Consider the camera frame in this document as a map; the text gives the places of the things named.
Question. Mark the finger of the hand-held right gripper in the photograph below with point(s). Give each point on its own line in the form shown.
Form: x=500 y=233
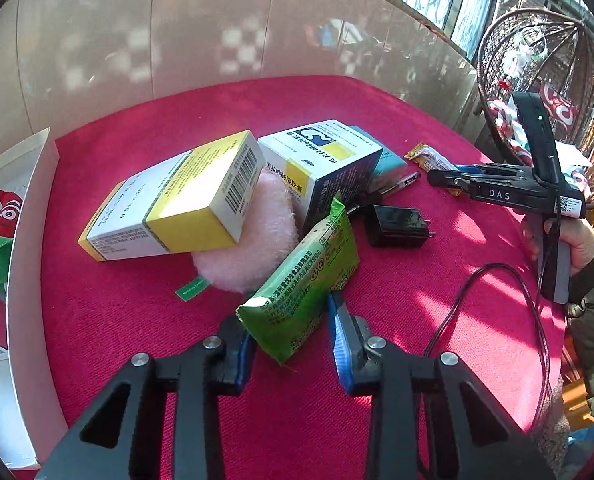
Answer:
x=449 y=179
x=469 y=168

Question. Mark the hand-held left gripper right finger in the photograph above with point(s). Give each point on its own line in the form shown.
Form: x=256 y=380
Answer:
x=339 y=340

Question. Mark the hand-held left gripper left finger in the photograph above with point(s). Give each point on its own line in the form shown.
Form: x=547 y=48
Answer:
x=244 y=360

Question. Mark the yellow snack bar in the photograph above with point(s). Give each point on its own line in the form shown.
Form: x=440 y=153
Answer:
x=429 y=156

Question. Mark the black gel pen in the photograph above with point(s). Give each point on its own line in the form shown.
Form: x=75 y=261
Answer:
x=402 y=181

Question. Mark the teal box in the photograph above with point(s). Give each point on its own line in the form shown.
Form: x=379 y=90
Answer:
x=389 y=162

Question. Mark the green snack packet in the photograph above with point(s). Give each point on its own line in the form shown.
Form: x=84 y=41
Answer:
x=302 y=280

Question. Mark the black plug charger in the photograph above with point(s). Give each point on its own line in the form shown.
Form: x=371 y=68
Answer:
x=394 y=225

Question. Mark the pink plush puff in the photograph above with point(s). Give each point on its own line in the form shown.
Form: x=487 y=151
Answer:
x=267 y=240

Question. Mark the blue white medicine box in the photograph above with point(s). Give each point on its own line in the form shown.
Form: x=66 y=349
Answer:
x=327 y=160

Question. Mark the yellow white medicine box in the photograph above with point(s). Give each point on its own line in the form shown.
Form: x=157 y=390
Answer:
x=177 y=200

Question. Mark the white cardboard box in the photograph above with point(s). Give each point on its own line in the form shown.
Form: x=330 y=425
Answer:
x=32 y=285

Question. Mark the person's right hand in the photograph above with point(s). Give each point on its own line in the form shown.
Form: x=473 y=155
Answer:
x=579 y=242

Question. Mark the white red patterned cushion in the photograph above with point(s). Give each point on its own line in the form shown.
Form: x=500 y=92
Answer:
x=559 y=107

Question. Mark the wicker hanging chair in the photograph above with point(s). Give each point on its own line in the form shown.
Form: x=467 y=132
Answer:
x=592 y=60

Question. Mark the grey fuzzy cover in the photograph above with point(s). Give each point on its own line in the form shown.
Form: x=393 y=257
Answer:
x=557 y=420

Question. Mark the blue plastic bag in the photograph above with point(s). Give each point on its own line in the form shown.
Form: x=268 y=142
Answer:
x=584 y=442

